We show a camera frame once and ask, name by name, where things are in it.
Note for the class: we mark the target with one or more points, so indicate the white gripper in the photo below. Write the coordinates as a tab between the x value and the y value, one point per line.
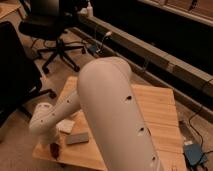
52	136

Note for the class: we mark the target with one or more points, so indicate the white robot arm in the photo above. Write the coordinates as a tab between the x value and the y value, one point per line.
104	94

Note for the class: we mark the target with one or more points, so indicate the beige square block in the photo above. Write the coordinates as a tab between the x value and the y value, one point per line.
65	126

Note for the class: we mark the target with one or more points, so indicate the grey rectangular sponge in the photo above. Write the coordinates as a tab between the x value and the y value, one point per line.
77	138

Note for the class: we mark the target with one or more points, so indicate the black office chair left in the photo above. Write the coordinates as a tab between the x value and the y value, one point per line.
20	79

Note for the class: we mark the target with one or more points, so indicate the black office chair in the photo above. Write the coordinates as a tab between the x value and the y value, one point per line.
20	79
48	20

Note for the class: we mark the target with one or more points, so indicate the black office chair back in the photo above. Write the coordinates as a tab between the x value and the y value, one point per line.
48	20

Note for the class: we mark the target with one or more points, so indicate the white spray bottle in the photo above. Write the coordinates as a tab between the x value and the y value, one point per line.
88	11

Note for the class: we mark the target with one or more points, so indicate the wooden desk corner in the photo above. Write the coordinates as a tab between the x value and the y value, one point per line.
8	9

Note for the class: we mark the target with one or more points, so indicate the blue box on floor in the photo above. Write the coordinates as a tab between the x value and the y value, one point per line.
194	154

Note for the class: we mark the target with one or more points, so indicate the power strip with cable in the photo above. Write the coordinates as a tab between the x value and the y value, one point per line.
97	49

